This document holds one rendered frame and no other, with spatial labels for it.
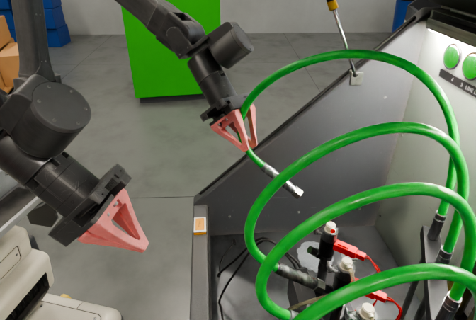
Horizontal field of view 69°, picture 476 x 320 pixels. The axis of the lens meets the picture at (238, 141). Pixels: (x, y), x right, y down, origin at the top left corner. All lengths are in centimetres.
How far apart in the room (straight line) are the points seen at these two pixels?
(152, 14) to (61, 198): 40
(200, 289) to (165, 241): 146
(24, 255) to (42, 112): 84
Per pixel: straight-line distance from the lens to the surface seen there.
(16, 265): 118
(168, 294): 199
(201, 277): 81
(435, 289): 68
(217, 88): 66
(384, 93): 92
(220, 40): 66
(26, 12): 94
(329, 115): 89
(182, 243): 221
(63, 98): 39
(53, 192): 44
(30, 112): 38
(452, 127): 63
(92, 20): 739
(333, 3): 80
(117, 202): 46
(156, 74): 386
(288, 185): 70
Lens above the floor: 158
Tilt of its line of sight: 30 degrees down
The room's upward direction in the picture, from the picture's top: straight up
